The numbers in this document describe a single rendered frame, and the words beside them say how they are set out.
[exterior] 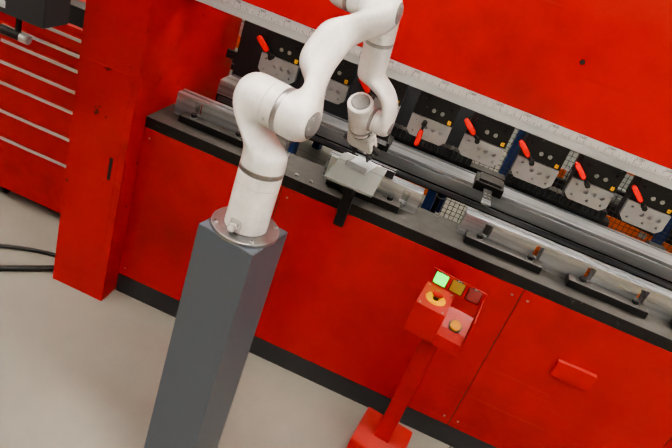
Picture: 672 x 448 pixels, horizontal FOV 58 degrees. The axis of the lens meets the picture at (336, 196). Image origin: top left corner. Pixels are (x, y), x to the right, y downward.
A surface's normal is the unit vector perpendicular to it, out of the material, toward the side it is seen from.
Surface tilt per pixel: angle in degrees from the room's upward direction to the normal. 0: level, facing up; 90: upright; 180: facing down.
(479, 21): 90
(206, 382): 90
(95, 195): 90
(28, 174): 90
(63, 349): 0
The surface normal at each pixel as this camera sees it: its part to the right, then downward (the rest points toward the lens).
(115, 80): -0.27, 0.37
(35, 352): 0.30, -0.84
